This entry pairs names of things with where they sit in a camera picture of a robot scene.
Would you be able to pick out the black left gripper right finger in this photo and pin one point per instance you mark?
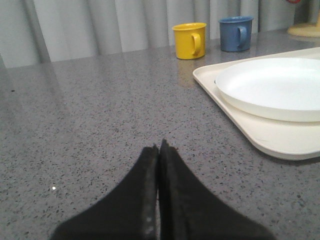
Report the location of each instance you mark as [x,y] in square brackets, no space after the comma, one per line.
[189,211]

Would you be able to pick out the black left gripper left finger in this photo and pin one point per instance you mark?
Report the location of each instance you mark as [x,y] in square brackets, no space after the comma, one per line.
[128,212]

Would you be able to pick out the white round plate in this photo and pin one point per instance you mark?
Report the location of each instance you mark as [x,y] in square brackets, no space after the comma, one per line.
[285,89]

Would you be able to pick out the beige rabbit serving tray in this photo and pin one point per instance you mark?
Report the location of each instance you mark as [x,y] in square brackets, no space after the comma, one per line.
[288,140]

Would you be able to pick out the yellow mug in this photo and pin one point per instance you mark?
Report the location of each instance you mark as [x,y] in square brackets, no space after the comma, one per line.
[190,40]

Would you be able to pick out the blue mug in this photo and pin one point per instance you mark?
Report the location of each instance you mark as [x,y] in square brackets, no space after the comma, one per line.
[235,33]

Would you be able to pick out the grey curtain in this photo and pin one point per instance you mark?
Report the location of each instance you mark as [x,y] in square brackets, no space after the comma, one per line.
[44,31]

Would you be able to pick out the wooden mug tree stand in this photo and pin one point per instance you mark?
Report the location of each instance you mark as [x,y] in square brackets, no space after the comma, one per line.
[308,29]

